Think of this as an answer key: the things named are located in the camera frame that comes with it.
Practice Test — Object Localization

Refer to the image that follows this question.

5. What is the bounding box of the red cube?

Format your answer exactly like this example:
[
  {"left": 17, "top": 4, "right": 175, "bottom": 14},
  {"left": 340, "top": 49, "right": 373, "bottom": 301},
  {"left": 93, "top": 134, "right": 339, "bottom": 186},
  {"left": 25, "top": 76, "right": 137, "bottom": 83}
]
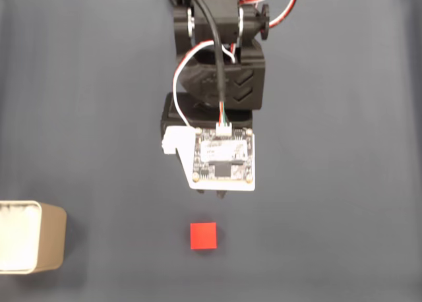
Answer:
[{"left": 190, "top": 222, "right": 218, "bottom": 251}]

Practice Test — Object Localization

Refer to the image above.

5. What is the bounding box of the beige box with white inside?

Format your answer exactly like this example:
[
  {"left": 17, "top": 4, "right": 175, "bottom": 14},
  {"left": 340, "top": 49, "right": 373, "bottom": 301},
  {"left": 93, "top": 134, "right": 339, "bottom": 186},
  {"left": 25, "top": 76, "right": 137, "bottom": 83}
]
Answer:
[{"left": 0, "top": 200, "right": 68, "bottom": 275}]

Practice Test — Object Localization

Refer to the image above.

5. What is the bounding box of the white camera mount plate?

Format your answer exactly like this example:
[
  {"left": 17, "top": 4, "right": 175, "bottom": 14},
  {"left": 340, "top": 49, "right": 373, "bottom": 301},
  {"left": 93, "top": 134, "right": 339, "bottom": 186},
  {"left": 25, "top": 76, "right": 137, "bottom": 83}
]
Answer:
[{"left": 160, "top": 125, "right": 256, "bottom": 193}]

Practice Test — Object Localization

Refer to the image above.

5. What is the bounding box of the camera circuit board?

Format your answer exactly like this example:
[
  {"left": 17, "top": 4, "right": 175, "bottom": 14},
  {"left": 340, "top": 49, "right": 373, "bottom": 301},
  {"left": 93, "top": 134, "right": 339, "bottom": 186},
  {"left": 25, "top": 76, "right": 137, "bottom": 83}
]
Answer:
[{"left": 193, "top": 127, "right": 255, "bottom": 183}]

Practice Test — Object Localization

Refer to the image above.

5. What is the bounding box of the black camera cable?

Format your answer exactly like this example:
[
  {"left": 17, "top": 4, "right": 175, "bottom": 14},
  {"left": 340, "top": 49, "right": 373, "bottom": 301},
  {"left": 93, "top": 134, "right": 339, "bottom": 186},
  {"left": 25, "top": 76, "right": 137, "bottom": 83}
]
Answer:
[{"left": 188, "top": 0, "right": 232, "bottom": 133}]

